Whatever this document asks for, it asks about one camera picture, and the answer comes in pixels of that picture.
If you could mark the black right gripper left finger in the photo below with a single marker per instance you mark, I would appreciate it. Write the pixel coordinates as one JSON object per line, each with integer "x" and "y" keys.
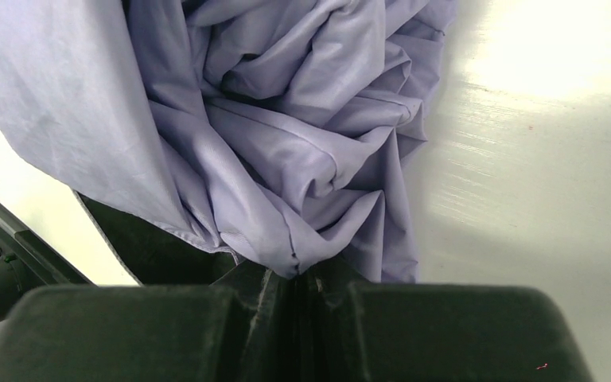
{"x": 231, "y": 330}

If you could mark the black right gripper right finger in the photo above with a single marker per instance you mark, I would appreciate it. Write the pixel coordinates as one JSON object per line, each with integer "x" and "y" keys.
{"x": 356, "y": 330}

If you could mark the purple folding umbrella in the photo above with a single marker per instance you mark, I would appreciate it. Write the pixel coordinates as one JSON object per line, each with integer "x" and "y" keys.
{"x": 276, "y": 131}

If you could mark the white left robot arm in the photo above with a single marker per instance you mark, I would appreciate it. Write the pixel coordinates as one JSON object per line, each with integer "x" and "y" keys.
{"x": 26, "y": 263}

